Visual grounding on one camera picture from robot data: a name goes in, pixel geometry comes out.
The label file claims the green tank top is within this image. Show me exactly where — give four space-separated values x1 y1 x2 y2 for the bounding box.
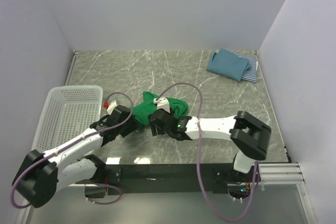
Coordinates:
133 91 189 131

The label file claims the teal blue tank top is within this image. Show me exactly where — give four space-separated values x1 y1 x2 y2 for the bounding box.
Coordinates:
206 48 251 81

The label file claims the blue white striped tank top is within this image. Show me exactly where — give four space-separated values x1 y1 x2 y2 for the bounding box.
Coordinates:
236 54 258 83

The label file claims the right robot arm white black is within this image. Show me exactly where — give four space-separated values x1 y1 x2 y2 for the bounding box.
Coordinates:
149 109 272 182

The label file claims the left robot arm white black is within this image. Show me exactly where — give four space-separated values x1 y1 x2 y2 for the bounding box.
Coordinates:
10 105 138 208

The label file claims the white plastic laundry basket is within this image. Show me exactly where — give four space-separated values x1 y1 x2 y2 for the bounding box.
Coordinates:
32 85 103 152

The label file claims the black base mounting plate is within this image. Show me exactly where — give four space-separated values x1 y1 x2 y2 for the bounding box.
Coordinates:
83 163 263 199

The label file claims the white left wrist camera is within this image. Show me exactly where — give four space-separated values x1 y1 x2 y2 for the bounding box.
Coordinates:
103 100 119 115

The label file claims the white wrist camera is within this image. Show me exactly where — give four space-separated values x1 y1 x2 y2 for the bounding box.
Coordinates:
103 100 119 115
153 97 170 113

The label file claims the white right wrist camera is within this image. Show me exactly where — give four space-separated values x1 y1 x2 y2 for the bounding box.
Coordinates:
153 97 170 113

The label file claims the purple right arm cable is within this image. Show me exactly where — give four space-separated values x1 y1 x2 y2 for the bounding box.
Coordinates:
156 82 260 222

